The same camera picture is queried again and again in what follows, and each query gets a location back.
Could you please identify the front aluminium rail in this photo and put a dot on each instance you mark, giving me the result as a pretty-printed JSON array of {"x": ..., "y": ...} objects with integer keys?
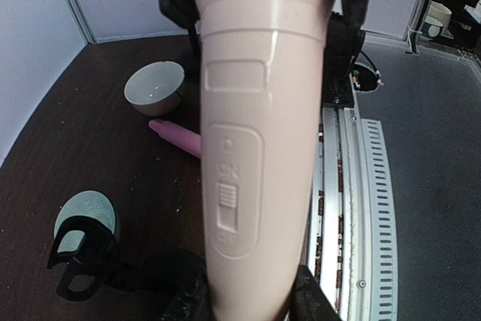
[{"x": 351, "y": 237}]

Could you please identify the black microphone stand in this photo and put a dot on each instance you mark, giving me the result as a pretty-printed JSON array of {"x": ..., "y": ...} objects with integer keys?
[{"x": 87, "y": 271}]

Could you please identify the white ceramic bowl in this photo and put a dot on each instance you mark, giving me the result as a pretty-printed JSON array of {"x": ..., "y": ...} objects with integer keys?
[{"x": 156, "y": 89}]

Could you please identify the pink toy microphone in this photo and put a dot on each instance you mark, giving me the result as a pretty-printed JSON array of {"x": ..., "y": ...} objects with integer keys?
[{"x": 180, "y": 137}]

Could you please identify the cream toy microphone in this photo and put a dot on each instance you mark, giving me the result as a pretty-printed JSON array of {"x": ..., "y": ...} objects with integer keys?
[{"x": 261, "y": 83}]

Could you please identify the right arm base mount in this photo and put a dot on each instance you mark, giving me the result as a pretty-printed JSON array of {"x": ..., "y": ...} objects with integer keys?
[{"x": 347, "y": 68}]

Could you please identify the light green ceramic bowl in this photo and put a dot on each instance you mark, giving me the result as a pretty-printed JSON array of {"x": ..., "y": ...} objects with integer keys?
[{"x": 92, "y": 208}]

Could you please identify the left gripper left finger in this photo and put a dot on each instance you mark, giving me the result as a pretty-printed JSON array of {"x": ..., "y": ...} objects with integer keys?
[{"x": 191, "y": 300}]

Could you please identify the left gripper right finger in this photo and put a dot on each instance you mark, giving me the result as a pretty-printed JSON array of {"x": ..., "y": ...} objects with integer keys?
[{"x": 308, "y": 302}]

